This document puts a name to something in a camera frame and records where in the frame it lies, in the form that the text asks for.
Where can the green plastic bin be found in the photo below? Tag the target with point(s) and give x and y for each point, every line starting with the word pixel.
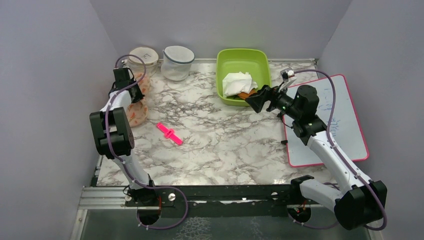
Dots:
pixel 245 60

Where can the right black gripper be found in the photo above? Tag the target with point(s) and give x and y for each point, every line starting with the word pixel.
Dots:
pixel 270 93

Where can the crumpled white cloth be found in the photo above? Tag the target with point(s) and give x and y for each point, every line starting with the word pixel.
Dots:
pixel 237 83

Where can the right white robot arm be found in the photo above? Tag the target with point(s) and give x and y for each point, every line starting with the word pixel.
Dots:
pixel 359 201

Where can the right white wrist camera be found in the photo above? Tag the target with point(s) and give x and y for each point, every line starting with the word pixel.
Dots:
pixel 288 77

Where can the beige round laundry bag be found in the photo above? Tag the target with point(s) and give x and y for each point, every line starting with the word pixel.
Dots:
pixel 143 59

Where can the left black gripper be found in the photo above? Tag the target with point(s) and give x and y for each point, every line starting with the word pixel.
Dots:
pixel 139 95

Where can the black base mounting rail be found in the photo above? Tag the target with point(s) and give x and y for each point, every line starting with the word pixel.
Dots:
pixel 215 201

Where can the pink framed whiteboard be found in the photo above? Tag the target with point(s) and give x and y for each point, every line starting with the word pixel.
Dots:
pixel 345 125

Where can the orange and black items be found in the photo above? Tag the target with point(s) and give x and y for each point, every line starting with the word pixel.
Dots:
pixel 243 95

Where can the pink plastic clip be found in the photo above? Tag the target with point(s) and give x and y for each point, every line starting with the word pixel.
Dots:
pixel 169 133

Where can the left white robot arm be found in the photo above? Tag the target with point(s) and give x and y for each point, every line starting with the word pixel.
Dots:
pixel 113 136

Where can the floral mesh laundry bag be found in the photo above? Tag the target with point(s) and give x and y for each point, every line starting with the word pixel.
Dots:
pixel 137 112

